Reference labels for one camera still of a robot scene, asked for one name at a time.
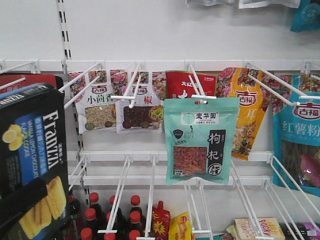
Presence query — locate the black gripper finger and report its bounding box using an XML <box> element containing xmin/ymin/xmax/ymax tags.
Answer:
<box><xmin>0</xmin><ymin>182</ymin><xmax>48</xmax><ymax>220</ymax></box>

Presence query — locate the black Franzzi cookie box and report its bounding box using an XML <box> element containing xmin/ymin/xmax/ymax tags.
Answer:
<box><xmin>0</xmin><ymin>83</ymin><xmax>70</xmax><ymax>240</ymax></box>

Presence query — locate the teal goji berry pouch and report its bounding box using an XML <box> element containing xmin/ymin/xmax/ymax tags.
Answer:
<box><xmin>163</xmin><ymin>97</ymin><xmax>240</xmax><ymax>185</ymax></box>

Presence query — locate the red cap soy sauce bottle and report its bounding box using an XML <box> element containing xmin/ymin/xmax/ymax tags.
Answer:
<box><xmin>130</xmin><ymin>194</ymin><xmax>146</xmax><ymax>227</ymax></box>
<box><xmin>128</xmin><ymin>210</ymin><xmax>144</xmax><ymax>237</ymax></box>
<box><xmin>128</xmin><ymin>229</ymin><xmax>141</xmax><ymax>240</ymax></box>

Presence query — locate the white fennel seed pouch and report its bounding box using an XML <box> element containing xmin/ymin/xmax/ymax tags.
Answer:
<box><xmin>70</xmin><ymin>70</ymin><xmax>117</xmax><ymax>134</ymax></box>

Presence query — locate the red pickled vegetable pouch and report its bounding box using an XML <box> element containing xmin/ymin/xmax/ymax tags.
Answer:
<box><xmin>0</xmin><ymin>73</ymin><xmax>64</xmax><ymax>94</ymax></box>

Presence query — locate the red spouted sauce pouch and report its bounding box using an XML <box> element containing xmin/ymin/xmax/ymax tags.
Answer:
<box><xmin>151</xmin><ymin>200</ymin><xmax>171</xmax><ymax>240</ymax></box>

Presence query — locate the white peg hook with tag bar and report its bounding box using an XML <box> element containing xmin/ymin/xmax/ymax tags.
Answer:
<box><xmin>111</xmin><ymin>62</ymin><xmax>142</xmax><ymax>109</ymax></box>
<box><xmin>57</xmin><ymin>62</ymin><xmax>103</xmax><ymax>110</ymax></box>
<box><xmin>187</xmin><ymin>62</ymin><xmax>217</xmax><ymax>105</ymax></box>

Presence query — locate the white Sichuan pepper pouch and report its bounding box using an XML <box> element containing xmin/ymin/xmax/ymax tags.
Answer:
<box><xmin>115</xmin><ymin>71</ymin><xmax>167</xmax><ymax>134</ymax></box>

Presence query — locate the yellow Nabati wafer box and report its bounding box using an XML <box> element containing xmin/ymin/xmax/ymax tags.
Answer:
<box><xmin>168</xmin><ymin>212</ymin><xmax>194</xmax><ymax>240</ymax></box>

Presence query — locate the slotted white shelf upright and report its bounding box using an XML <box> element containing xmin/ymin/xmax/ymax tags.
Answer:
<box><xmin>55</xmin><ymin>0</ymin><xmax>83</xmax><ymax>150</ymax></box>

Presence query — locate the red Da Hong Pao pouch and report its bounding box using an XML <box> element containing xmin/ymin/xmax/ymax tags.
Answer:
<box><xmin>165</xmin><ymin>71</ymin><xmax>218</xmax><ymax>99</ymax></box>

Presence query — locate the Pocky snack box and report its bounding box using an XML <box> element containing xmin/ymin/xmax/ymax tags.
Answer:
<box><xmin>234</xmin><ymin>217</ymin><xmax>285</xmax><ymax>240</ymax></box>

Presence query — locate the yellow white fungus pouch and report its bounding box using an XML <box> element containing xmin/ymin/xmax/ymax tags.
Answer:
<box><xmin>215</xmin><ymin>67</ymin><xmax>270</xmax><ymax>161</ymax></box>

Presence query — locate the blue sweet potato noodle pouch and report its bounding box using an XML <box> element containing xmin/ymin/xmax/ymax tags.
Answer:
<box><xmin>271</xmin><ymin>81</ymin><xmax>320</xmax><ymax>196</ymax></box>

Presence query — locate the teal pouch upper right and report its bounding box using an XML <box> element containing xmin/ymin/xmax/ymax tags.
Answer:
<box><xmin>290</xmin><ymin>0</ymin><xmax>320</xmax><ymax>33</ymax></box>

